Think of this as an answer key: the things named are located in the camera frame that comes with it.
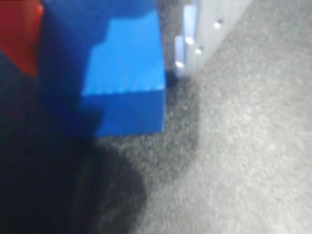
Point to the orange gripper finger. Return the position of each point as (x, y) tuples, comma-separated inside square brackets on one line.
[(19, 34)]

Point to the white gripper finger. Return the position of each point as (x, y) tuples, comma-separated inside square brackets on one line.
[(209, 26)]

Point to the blue cube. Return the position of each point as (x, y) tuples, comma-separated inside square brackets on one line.
[(126, 73)]

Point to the black felt table mat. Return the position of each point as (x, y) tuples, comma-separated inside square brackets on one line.
[(243, 146)]

